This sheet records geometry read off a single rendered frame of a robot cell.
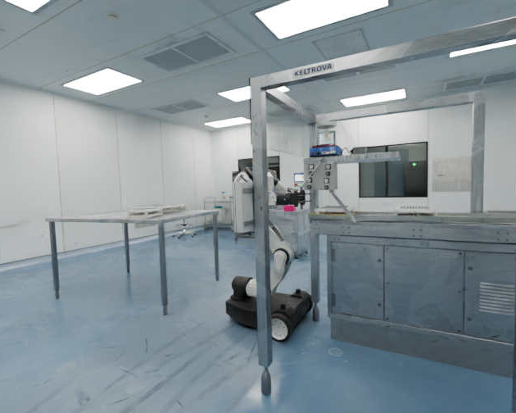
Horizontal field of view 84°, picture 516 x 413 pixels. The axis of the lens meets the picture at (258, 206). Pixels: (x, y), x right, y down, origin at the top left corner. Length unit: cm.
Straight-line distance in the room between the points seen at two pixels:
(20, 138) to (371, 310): 557
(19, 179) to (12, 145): 53
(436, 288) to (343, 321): 66
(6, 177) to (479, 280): 595
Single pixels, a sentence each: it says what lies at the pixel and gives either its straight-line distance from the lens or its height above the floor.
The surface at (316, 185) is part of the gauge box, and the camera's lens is 209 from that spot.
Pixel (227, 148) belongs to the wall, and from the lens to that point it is 870.
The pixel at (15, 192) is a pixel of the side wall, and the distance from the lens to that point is 596.
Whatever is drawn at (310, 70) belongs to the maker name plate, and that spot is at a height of 169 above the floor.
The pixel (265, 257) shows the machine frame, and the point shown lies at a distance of 157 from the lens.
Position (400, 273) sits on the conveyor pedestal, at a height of 56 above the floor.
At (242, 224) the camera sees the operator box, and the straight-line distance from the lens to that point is 147.
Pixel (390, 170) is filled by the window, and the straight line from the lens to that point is 707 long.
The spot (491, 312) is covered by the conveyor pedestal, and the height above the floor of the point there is 38.
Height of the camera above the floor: 115
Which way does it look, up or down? 4 degrees down
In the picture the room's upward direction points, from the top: 2 degrees counter-clockwise
